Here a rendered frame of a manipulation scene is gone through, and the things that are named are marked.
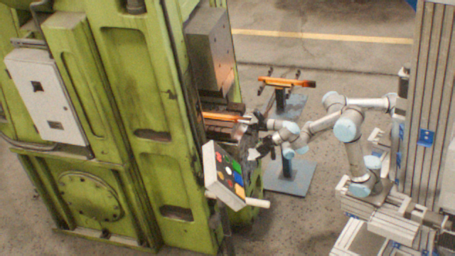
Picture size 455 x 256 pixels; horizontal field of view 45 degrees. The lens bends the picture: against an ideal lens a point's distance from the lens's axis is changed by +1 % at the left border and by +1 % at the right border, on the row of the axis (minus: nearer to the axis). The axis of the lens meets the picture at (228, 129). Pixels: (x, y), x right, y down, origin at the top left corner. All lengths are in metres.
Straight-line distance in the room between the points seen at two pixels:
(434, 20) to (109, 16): 1.61
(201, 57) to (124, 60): 0.44
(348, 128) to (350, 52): 3.16
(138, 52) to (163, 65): 0.19
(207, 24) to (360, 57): 2.98
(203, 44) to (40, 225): 2.39
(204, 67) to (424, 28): 1.24
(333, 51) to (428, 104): 3.09
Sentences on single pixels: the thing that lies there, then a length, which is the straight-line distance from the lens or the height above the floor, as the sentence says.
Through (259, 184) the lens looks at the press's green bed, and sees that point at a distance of 4.28.
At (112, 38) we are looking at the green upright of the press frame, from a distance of 3.13.
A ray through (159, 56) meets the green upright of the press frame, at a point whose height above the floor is 1.77.
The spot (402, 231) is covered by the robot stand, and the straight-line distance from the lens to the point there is 3.32.
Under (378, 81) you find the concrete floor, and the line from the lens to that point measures 5.56.
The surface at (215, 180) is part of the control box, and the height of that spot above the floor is 1.20.
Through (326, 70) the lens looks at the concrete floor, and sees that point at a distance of 5.72.
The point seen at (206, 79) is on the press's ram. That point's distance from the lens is 3.27.
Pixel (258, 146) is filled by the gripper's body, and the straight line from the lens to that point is 3.16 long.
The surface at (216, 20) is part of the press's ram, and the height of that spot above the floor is 1.76.
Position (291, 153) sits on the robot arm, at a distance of 3.48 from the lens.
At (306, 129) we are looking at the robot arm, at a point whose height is 1.18.
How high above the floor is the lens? 3.33
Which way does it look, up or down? 41 degrees down
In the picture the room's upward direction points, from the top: 10 degrees counter-clockwise
